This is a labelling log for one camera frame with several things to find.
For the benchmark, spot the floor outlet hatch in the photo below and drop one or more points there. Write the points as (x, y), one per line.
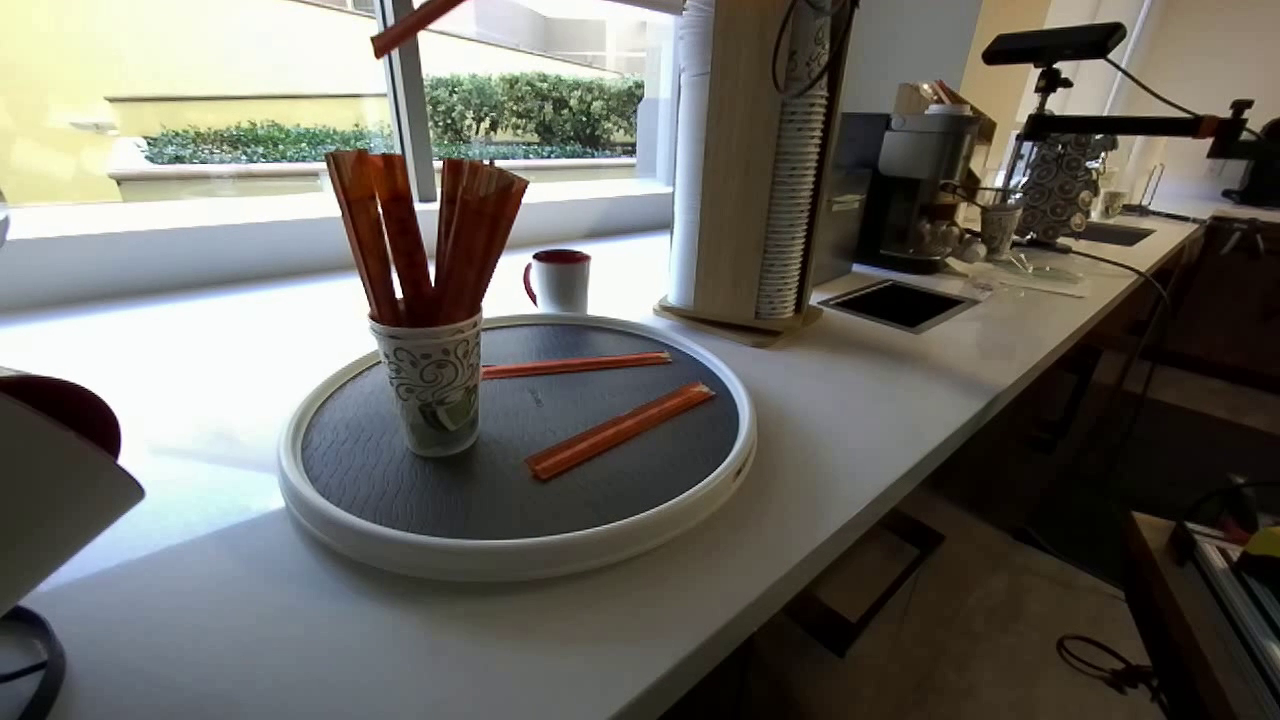
(865, 575)

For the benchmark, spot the orange straw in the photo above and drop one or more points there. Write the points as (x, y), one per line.
(459, 241)
(498, 222)
(622, 432)
(356, 224)
(573, 367)
(404, 252)
(413, 24)

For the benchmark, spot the round white grey tray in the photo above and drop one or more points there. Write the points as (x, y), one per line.
(506, 512)

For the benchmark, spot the grey coffee machine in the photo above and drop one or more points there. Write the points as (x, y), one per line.
(913, 201)

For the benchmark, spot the patterned glass jar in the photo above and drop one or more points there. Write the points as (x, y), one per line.
(1061, 184)

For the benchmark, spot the dark counter cabinet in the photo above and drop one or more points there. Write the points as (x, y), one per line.
(1227, 321)

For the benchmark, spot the black yellow device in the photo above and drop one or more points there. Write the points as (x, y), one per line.
(1262, 543)

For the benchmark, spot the patterned paper cup stack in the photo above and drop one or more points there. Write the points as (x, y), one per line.
(797, 174)

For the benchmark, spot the white paper cup stack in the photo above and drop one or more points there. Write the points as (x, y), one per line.
(688, 161)

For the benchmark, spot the grey window mullion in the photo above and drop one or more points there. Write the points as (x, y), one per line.
(404, 105)

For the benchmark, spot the black camera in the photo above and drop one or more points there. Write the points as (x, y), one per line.
(1052, 40)

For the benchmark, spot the wooden cup dispenser stand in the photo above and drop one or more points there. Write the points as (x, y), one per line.
(742, 161)

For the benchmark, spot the black flat pad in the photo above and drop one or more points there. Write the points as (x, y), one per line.
(1112, 235)

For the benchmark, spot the black flat scale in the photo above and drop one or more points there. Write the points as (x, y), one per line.
(896, 306)

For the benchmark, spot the wooden side table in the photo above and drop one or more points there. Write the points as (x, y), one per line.
(1174, 643)

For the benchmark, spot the green hedge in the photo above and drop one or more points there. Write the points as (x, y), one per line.
(532, 112)

